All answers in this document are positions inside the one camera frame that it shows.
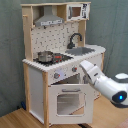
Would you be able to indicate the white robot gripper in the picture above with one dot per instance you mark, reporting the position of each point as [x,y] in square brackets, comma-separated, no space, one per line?
[91,71]

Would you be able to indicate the white oven door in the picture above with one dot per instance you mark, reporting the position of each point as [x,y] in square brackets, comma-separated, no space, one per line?
[70,104]

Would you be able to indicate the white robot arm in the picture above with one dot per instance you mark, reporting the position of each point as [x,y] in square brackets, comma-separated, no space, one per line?
[114,89]

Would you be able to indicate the white wooden toy kitchen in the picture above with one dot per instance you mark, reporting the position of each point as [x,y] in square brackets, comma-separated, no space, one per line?
[54,38]

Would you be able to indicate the grey toy sink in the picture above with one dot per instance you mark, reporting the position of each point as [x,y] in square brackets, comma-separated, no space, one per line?
[79,51]

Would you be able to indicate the black toy faucet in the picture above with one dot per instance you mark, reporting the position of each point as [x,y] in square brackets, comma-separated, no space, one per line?
[73,40]

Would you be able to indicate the left red stove knob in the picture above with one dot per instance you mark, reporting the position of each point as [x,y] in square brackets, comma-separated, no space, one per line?
[56,75]

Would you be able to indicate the black toy stovetop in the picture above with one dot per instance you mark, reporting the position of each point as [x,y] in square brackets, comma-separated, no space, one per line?
[57,58]

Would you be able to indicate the small metal pot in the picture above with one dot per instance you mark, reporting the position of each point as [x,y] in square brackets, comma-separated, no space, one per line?
[45,56]

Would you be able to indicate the white toy microwave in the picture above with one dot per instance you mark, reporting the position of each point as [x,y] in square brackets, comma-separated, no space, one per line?
[78,11]

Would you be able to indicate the grey range hood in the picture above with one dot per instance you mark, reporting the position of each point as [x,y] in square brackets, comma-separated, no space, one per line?
[46,15]

